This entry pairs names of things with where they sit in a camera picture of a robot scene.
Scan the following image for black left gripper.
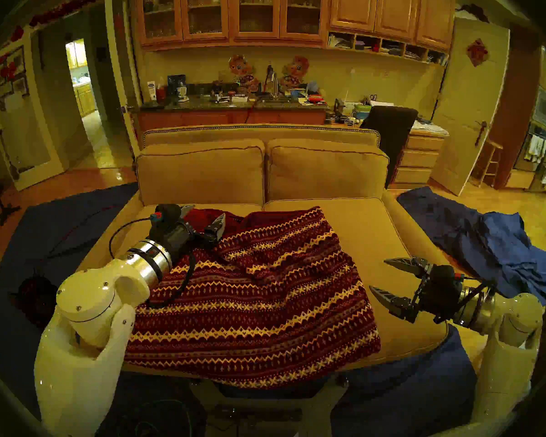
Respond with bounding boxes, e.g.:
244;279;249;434
148;204;227;268

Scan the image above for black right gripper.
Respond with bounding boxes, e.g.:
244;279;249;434
369;257;465;324

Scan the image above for red patterned knit blanket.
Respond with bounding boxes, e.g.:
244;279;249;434
124;206;382;390

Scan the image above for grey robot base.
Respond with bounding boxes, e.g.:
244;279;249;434
189;375;349;437

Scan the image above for crumpled blue blanket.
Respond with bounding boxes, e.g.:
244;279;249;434
397;187;546;315

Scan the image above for yellow sofa back cushion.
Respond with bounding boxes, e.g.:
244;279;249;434
136;139;266;207
266;138;389;202

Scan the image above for yellow sofa seat cushion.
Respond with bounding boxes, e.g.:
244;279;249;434
263;197;449;375
77;203;265;378

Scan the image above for dark-topped wooden counter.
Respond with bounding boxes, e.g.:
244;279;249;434
136;97;330;132

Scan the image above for yellow fabric sofa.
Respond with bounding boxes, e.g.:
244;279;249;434
75;123;465;380

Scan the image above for wooden desk with drawers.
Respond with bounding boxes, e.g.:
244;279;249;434
388;127;447;190

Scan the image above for black office chair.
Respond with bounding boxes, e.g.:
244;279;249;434
361;106;419;188

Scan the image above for large navy floor cloth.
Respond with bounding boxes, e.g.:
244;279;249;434
0;182;490;437

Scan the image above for metal sink faucet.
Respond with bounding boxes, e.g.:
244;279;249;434
265;65;280;97

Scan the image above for stack of papers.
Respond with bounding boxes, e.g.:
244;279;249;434
412;119;450;136

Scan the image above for plain white open door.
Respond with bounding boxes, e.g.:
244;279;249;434
105;0;142;157

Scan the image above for yellow-lit kitchen base cabinet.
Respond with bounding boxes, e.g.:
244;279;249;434
75;83;97;118

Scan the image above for small wooden stool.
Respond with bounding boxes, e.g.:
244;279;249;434
472;139;504;188

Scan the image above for white mirrored door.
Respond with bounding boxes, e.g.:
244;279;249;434
0;31;65;192

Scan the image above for white hanging towel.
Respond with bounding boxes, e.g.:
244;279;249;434
525;133;546;163

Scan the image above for white door with ornament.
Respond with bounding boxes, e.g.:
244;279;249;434
431;17;511;196

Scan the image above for black floor stand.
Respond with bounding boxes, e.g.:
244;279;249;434
0;156;22;226

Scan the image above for wooden cubby shelf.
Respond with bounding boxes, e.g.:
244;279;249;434
326;30;450;67

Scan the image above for red diamond door ornament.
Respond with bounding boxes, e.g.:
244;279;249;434
465;37;490;68

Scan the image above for red garland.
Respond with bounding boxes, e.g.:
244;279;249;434
30;0;105;28

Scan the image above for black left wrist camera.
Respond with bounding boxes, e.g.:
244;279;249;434
151;203;182;226

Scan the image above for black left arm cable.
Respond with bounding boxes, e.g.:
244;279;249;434
108;217;197;310

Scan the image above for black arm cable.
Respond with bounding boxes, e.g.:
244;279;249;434
455;272;499;325
108;217;197;310

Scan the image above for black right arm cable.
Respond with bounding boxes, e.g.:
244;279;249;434
455;272;499;325

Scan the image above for cartoon animal wall decoration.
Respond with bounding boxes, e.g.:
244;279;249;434
228;55;260;94
280;56;310;91

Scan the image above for dark red cable coil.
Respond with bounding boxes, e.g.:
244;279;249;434
9;274;57;327

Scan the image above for glass-door wooden wall cabinet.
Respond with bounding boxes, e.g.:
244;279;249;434
136;0;330;52

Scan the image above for stainless wall oven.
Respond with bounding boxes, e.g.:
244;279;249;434
514;86;546;173

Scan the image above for large black picture frame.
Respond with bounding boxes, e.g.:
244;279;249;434
0;45;27;90

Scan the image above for solid wooden wall cabinet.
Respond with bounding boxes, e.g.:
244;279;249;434
330;0;456;52

